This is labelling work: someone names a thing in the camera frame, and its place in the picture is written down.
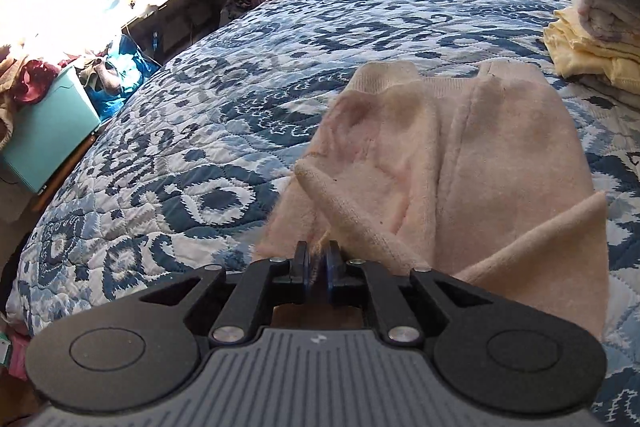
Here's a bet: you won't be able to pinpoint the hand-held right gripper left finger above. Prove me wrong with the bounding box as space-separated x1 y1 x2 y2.
137 241 310 347

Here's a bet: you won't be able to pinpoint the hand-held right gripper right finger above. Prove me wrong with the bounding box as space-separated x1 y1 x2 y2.
325 246 496 348

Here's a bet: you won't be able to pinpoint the pale pink knit sweater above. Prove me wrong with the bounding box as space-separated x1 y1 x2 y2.
251 60 609 344

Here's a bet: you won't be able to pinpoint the blue patterned bed quilt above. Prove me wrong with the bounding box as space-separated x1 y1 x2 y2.
5 0 640 424

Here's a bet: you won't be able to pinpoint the blue plastic bag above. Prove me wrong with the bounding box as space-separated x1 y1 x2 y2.
81 33 162 118

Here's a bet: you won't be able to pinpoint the black desk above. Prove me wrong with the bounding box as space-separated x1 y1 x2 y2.
121 0 262 64

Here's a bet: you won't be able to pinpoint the teal storage box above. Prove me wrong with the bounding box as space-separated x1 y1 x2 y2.
0 66 102 196

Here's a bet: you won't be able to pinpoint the dark red cloth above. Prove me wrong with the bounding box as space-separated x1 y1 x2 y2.
9 58 59 104

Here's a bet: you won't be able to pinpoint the pale yellow folded garment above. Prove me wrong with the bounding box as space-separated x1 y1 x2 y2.
543 6 640 96

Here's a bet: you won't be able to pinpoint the light grey folded garment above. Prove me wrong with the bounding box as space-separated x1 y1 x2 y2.
569 0 640 48

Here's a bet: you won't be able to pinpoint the wooden bed frame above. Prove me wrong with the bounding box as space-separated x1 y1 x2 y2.
29 133 97 214

